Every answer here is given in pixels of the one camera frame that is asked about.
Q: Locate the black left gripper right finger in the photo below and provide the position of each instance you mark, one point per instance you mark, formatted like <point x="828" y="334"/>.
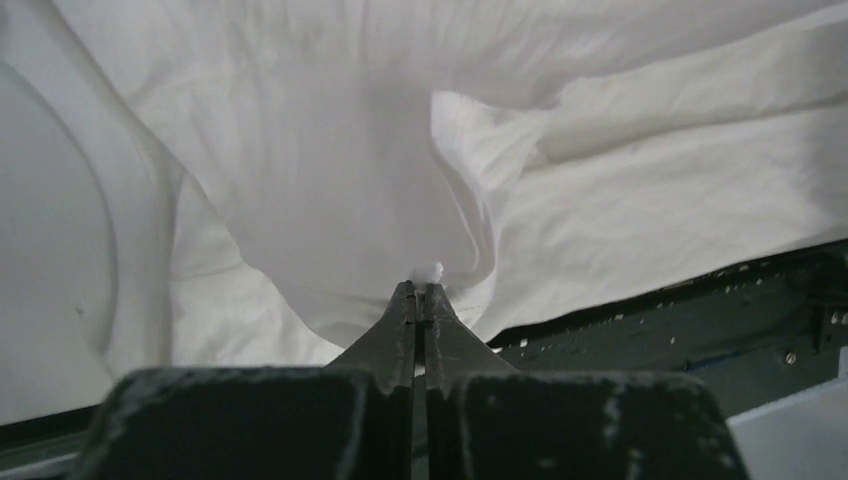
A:
<point x="488" y="420"/>

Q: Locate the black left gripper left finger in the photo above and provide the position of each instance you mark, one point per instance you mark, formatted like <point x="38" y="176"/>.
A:
<point x="350" y="419"/>

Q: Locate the white t shirt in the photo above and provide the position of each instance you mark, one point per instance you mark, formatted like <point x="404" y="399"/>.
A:
<point x="245" y="182"/>

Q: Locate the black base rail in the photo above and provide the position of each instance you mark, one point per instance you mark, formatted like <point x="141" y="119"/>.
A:
<point x="752" y="333"/>

